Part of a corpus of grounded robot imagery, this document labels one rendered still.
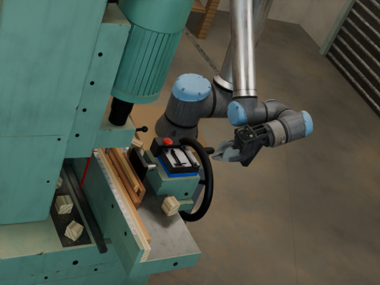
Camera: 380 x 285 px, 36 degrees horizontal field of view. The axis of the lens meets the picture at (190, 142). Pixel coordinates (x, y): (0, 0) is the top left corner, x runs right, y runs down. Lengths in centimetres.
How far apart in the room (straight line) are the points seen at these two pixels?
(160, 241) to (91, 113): 40
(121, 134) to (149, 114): 92
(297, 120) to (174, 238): 66
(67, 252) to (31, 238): 10
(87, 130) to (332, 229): 223
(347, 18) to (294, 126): 352
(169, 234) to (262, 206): 179
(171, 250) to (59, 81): 55
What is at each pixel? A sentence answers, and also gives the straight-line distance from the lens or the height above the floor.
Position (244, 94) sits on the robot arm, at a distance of 205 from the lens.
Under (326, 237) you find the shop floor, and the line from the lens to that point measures 345.
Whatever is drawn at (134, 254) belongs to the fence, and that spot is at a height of 92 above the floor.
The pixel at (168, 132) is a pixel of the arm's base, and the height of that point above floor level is 66.
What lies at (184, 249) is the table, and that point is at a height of 90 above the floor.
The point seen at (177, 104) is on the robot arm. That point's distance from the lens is 235.
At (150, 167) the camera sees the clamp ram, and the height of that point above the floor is 96.
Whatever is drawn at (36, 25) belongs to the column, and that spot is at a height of 142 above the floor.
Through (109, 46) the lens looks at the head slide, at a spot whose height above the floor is 136.
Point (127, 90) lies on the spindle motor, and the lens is 151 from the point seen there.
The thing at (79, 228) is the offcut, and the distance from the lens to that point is 166.
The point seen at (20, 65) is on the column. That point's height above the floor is 132.
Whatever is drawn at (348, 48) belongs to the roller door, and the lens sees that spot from 539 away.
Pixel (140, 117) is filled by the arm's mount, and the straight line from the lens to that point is 253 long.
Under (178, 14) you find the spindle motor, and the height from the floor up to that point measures 147.
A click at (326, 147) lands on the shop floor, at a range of 423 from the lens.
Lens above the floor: 202
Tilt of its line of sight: 34 degrees down
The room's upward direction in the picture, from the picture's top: 23 degrees clockwise
